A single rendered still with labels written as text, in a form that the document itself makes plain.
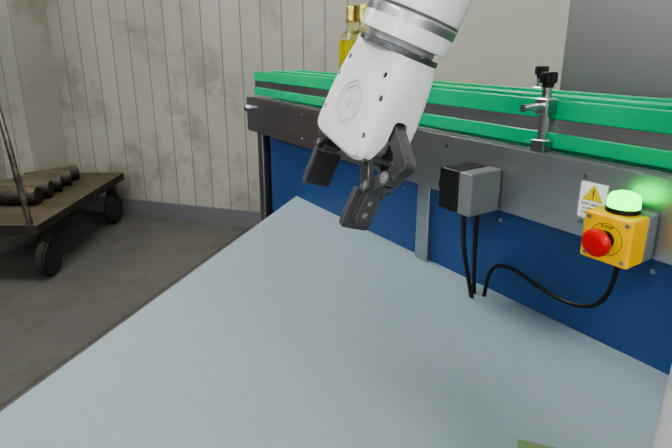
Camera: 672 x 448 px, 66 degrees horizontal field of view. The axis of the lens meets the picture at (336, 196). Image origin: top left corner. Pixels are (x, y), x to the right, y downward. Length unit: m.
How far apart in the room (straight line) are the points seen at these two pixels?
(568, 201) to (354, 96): 0.53
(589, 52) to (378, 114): 0.85
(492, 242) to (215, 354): 0.56
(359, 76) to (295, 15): 2.83
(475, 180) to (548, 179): 0.12
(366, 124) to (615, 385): 0.59
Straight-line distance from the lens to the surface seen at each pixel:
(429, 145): 1.11
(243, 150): 3.52
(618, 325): 0.96
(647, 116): 0.87
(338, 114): 0.49
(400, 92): 0.44
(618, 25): 1.22
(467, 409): 0.77
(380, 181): 0.45
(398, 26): 0.45
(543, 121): 0.93
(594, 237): 0.79
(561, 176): 0.92
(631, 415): 0.84
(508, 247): 1.04
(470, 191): 0.94
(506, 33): 3.01
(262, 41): 3.38
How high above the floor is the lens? 1.22
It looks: 16 degrees down
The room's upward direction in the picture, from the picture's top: straight up
